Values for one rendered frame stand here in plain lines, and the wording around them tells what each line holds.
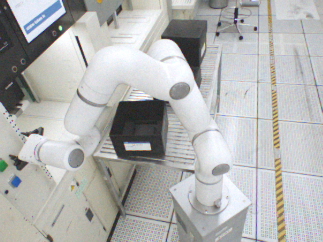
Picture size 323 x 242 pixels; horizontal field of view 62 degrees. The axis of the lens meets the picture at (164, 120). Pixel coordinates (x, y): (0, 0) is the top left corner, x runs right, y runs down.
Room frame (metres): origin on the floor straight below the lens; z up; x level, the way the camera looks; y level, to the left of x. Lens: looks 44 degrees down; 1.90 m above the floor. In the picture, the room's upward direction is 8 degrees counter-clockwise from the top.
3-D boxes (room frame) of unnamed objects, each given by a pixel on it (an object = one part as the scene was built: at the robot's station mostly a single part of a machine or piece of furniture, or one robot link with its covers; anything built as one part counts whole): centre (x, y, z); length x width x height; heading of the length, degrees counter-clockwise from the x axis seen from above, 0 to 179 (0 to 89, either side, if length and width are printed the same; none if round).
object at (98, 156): (1.50, -0.07, 0.38); 1.30 x 0.60 x 0.76; 160
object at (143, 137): (1.07, 0.14, 0.85); 0.28 x 0.28 x 0.17; 80
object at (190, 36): (1.88, -0.24, 0.89); 0.29 x 0.29 x 0.25; 66
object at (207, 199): (0.64, -0.15, 0.85); 0.19 x 0.19 x 0.18
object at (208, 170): (0.61, -0.15, 1.07); 0.19 x 0.12 x 0.24; 7
